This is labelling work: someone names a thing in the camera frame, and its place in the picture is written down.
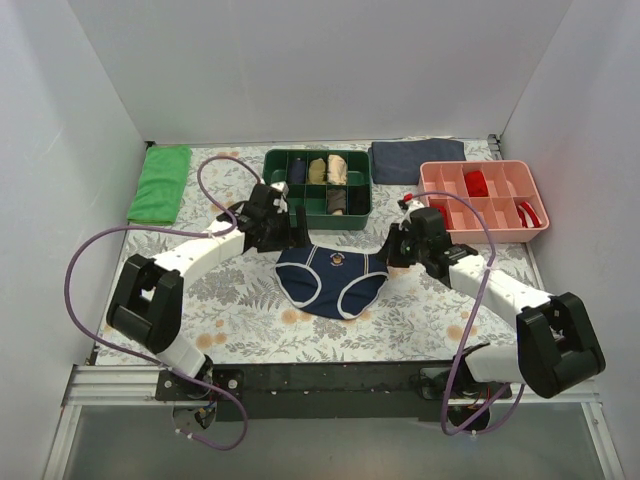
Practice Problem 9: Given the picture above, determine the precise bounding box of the rolled cream underwear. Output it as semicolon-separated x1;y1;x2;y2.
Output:
327;154;348;185

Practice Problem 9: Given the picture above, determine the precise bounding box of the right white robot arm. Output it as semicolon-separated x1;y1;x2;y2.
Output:
376;201;606;398

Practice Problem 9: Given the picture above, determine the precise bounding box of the dark blue folded cloth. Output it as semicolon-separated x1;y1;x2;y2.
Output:
368;138;466;185

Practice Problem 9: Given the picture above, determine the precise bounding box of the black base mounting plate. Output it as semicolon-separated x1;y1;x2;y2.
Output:
154;363;511;424

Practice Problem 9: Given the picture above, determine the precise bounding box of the rolled navy underwear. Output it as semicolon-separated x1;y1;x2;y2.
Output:
287;158;306;184

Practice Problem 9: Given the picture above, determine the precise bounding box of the red white striped underwear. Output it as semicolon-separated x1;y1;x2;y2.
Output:
516;201;542;228

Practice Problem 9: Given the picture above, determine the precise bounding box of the rolled red underwear top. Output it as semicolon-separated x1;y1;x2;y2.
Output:
464;170;489;198

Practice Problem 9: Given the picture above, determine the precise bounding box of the green folded towel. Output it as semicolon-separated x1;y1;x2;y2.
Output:
127;145;192;226

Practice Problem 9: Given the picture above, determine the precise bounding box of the rolled grey brown underwear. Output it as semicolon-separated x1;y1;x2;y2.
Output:
327;189;347;215

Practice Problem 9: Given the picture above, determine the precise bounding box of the rolled red underwear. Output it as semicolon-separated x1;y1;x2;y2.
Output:
430;204;448;222
464;170;489;198

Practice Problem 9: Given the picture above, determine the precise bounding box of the rolled tan underwear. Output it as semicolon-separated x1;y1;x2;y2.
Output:
307;158;326;185

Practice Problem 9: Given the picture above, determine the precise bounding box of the floral table mat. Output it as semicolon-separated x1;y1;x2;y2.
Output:
122;145;515;364

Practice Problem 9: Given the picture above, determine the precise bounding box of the aluminium frame rail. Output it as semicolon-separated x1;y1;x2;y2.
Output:
45;366;624;479

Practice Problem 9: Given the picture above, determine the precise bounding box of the rolled red underwear left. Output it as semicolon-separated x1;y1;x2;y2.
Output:
430;204;448;222

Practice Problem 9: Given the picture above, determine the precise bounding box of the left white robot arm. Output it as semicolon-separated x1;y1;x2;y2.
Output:
106;182;310;400

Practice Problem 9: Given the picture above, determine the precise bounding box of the green divided organizer tray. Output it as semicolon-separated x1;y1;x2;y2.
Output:
262;149;373;230

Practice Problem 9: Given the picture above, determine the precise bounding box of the pink divided organizer tray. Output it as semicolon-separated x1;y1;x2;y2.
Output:
418;160;550;244

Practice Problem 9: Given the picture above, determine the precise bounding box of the navy white-trimmed underwear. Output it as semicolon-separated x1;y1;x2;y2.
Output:
275;245;389;320

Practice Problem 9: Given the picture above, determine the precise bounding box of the rolled black underwear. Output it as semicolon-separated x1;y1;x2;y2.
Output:
348;185;371;215

